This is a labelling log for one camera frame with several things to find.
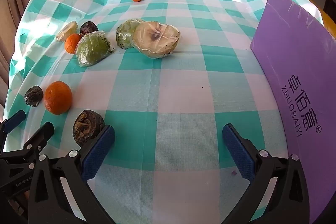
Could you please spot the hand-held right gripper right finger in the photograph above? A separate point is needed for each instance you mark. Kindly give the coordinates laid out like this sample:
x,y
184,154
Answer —
x,y
239,153

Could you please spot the yellow leather sofa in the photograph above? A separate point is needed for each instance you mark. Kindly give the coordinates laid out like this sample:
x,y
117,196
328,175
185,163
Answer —
x,y
329,23

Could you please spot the teal checked tablecloth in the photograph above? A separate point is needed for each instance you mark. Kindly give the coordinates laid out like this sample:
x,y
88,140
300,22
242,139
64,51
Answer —
x,y
183,98

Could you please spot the dark purple passion fruit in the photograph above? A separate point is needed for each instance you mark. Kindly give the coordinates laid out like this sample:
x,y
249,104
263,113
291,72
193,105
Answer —
x,y
88,28

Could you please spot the pale yellow pastry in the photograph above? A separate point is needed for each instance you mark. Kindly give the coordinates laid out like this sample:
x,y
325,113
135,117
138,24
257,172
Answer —
x,y
67,31

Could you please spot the green fruit half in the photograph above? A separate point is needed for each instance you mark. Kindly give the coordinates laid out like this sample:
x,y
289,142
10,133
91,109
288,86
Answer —
x,y
92,52
126,33

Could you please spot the large orange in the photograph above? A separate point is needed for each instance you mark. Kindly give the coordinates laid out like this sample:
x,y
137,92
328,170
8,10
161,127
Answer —
x,y
57,98

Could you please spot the medium orange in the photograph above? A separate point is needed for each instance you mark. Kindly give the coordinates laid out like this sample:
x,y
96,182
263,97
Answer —
x,y
72,44

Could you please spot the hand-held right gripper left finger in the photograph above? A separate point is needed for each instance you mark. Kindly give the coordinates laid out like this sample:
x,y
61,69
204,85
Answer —
x,y
97,153

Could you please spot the beige pastry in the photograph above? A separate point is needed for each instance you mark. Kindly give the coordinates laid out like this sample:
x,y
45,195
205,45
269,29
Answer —
x,y
155,40

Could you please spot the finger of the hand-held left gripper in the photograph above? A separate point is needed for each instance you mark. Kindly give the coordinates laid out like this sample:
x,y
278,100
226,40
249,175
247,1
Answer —
x,y
42,134
14,120

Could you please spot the small dark ball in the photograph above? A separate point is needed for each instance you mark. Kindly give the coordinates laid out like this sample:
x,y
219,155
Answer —
x,y
33,96

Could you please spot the large brown wrinkled fruit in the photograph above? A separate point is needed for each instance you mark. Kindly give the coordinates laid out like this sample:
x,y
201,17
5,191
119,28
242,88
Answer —
x,y
86,127

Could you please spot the purple cardboard box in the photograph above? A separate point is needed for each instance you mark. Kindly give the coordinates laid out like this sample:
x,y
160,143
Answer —
x,y
296,69

